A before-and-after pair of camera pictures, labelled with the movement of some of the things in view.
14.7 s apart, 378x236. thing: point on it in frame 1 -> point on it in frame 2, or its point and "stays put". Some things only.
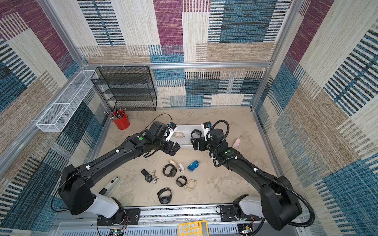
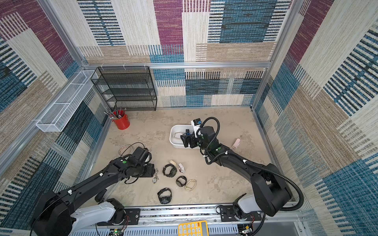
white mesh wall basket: [56, 118] stays put
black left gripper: [169, 150] -> [151, 170]
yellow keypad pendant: [195, 228] stays put
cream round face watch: [178, 134] stays put
